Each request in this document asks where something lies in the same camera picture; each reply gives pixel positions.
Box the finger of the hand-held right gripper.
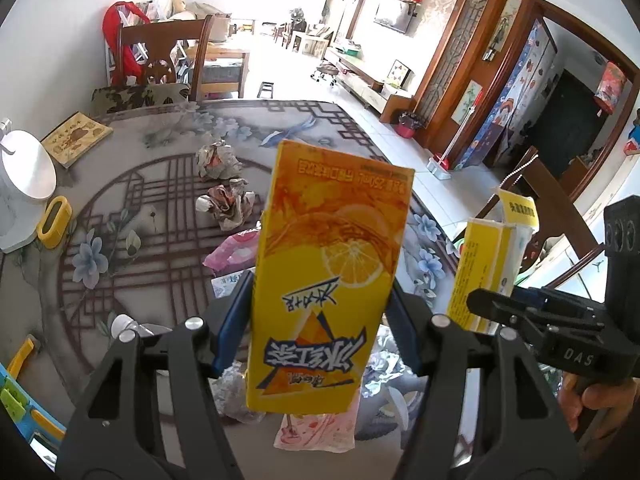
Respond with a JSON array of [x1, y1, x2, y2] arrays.
[[511, 287, 603, 313], [467, 290, 551, 341]]

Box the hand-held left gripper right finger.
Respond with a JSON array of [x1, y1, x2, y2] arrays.
[[384, 280, 586, 480]]

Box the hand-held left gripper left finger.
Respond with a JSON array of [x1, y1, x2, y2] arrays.
[[55, 271, 257, 480]]

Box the yellow white cardboard box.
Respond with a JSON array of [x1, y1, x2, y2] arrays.
[[446, 187, 540, 333]]

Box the yellow drink carton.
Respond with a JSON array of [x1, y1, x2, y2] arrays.
[[245, 139, 416, 416]]

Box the newspaper ball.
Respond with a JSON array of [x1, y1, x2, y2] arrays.
[[196, 179, 263, 232], [195, 141, 242, 180]]

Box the red trash bin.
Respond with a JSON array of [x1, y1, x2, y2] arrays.
[[397, 110, 426, 140]]

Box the person's right hand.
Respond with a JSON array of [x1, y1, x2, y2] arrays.
[[559, 375, 623, 431]]

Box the white blue toothpaste box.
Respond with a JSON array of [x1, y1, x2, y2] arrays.
[[210, 269, 253, 306]]

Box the clear plastic wrapper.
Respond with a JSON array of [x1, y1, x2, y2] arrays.
[[210, 365, 268, 423]]

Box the pink plastic bag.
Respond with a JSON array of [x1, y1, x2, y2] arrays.
[[202, 227, 261, 277]]

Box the dark wooden chair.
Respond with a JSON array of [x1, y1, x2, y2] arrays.
[[452, 146, 608, 286]]

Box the floral printed tablecloth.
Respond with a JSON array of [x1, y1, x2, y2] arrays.
[[0, 99, 476, 480]]

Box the pink white wrapper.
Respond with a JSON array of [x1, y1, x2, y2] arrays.
[[272, 395, 362, 453]]

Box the white broom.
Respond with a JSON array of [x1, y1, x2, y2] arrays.
[[427, 105, 481, 181]]

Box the yellow tape holder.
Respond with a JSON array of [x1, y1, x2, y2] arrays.
[[36, 196, 72, 249]]

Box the blue cartoon panel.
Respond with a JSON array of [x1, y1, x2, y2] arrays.
[[462, 17, 558, 171]]

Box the blue green yellow toy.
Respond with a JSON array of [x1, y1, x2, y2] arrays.
[[0, 360, 68, 453]]

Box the yellow patterned book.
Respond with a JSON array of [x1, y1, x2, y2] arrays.
[[40, 112, 114, 169]]

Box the low television cabinet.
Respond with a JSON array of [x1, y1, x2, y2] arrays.
[[325, 47, 416, 111]]

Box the framed triangle picture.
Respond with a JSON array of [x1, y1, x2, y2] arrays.
[[385, 59, 412, 88]]

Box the white round appliance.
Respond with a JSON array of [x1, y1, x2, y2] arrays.
[[0, 119, 57, 254]]

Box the wooden bench sofa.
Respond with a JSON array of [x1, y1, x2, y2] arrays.
[[185, 45, 251, 100]]

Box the hanging scroll picture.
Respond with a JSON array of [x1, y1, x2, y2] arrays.
[[492, 0, 522, 56]]

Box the rolling stool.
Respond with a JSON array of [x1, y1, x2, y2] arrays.
[[311, 60, 341, 83]]

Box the wooden coffee table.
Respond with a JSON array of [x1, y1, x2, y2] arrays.
[[291, 25, 333, 57]]

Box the wooden dining chair floral cushion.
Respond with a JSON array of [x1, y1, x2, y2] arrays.
[[91, 14, 216, 113]]

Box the red bag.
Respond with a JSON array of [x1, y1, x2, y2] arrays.
[[102, 2, 151, 86]]

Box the white beaded cord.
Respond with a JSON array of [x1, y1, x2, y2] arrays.
[[492, 152, 541, 196]]

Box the bamboo wall picture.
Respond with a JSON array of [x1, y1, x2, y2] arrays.
[[451, 80, 483, 125]]

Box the yellow plastic handle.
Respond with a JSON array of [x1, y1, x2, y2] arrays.
[[5, 334, 37, 381]]

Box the wall television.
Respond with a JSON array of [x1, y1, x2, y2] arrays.
[[375, 0, 413, 35]]

